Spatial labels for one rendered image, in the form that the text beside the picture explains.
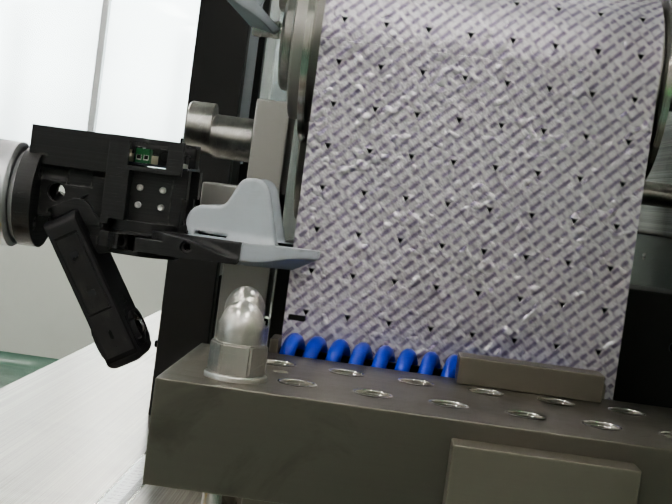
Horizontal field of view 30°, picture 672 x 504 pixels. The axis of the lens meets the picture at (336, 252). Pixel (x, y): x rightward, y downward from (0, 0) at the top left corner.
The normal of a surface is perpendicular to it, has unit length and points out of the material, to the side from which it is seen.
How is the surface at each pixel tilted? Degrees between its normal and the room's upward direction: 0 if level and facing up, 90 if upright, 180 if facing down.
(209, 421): 90
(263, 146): 90
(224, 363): 90
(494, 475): 90
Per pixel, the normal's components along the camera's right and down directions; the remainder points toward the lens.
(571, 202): -0.05, 0.04
